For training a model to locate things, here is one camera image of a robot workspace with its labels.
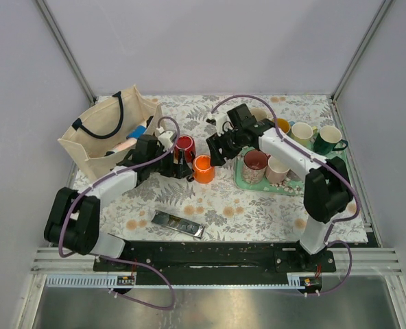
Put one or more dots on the white slotted cable duct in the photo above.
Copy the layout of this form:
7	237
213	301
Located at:
185	279

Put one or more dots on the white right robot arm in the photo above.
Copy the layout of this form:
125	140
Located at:
321	208

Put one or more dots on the blue butterfly mug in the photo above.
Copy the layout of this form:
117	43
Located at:
284	125

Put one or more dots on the lime green mug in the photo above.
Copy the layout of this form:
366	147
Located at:
303	133

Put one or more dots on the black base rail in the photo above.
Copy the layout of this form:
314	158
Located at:
174	257

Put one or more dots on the green floral tray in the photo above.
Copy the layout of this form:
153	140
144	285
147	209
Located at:
258	185

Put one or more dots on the pink round mug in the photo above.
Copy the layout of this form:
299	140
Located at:
255	163

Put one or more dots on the beige canvas tote bag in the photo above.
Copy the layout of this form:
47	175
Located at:
105	125

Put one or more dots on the beige floral mug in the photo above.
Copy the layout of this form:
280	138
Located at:
259	113

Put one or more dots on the red mug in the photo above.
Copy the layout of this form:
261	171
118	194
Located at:
187	144

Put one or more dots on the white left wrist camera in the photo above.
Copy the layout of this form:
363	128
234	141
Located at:
166	137

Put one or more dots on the pink octagonal mug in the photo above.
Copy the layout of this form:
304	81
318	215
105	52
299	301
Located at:
276	171

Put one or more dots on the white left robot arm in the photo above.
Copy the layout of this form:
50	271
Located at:
73	223

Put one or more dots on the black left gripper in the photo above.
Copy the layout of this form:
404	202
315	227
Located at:
179	171

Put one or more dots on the dark green mug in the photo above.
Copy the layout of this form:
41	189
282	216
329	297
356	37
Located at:
329	139

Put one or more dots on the orange mug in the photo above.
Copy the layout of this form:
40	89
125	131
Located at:
203	172

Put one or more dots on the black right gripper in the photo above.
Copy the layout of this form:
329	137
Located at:
215	143

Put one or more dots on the lavender mug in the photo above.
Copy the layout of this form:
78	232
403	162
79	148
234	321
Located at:
293	176

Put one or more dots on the floral table mat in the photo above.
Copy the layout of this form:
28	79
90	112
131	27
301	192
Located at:
227	212

